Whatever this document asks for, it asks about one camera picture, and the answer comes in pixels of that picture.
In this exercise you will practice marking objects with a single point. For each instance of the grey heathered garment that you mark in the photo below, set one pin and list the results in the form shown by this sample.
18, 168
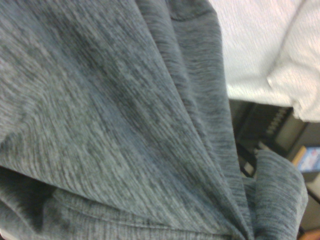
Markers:
112, 120

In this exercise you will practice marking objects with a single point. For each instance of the white textured bedspread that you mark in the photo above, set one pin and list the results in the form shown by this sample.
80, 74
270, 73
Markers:
247, 50

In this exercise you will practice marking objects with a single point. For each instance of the black nightstand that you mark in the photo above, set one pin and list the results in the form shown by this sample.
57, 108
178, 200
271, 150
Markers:
280, 132

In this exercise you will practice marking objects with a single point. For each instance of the white pillow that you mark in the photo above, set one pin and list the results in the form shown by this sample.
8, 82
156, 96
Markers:
302, 75

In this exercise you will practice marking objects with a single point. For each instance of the blue book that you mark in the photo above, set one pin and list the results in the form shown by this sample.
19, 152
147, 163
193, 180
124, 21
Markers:
310, 160

